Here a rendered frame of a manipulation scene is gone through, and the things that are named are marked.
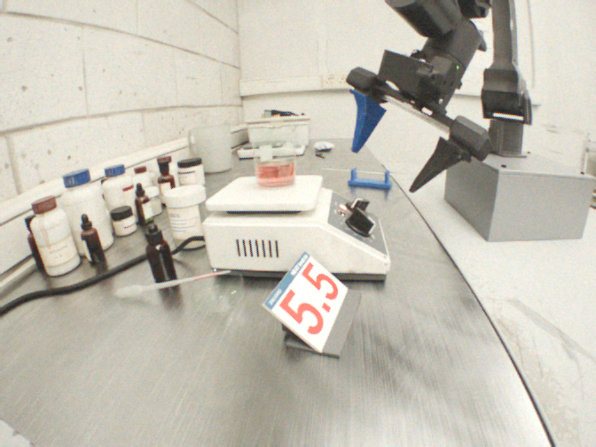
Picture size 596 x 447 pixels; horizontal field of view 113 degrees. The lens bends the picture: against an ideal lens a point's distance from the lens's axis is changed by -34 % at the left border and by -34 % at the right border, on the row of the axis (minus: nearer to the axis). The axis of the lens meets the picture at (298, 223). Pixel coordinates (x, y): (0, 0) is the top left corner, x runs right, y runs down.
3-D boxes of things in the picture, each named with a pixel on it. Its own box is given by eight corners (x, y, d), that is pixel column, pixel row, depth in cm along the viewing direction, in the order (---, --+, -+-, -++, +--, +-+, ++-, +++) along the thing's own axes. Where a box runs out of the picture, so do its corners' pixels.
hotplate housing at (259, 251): (378, 233, 42) (380, 179, 39) (388, 284, 30) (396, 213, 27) (231, 231, 46) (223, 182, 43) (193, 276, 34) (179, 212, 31)
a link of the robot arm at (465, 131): (392, 47, 35) (371, 26, 31) (517, 104, 25) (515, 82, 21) (365, 96, 39) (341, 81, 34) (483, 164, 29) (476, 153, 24)
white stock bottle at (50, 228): (45, 268, 35) (24, 203, 31) (76, 254, 40) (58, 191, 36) (50, 281, 32) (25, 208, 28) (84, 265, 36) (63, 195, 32)
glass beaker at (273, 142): (245, 192, 35) (239, 123, 32) (271, 181, 39) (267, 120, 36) (287, 197, 32) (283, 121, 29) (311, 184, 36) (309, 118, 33)
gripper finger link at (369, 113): (371, 102, 38) (348, 87, 34) (391, 113, 36) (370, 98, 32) (347, 145, 41) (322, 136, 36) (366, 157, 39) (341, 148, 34)
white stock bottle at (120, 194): (111, 231, 49) (97, 172, 44) (111, 222, 54) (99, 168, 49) (142, 223, 52) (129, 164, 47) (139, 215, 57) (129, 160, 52)
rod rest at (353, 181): (392, 185, 66) (393, 170, 65) (389, 189, 64) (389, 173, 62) (352, 181, 71) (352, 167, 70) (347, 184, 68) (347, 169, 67)
